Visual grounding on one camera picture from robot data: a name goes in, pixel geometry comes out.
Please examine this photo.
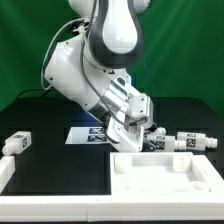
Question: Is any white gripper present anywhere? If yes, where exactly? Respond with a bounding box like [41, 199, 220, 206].
[104, 76, 154, 152]

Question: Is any black cable on table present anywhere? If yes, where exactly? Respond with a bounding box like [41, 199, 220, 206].
[15, 87, 51, 100]

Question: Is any white square table top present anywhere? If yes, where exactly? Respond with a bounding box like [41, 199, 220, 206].
[110, 153, 224, 194]

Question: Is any white U-shaped fence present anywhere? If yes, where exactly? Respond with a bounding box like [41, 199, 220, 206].
[0, 158, 224, 222]

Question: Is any grey camera cable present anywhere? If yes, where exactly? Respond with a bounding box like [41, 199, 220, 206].
[40, 18, 84, 91]

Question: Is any paper sheet with tags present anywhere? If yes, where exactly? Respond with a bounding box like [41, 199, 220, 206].
[65, 127, 108, 144]

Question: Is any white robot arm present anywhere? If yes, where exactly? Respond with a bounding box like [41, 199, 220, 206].
[42, 0, 153, 152]

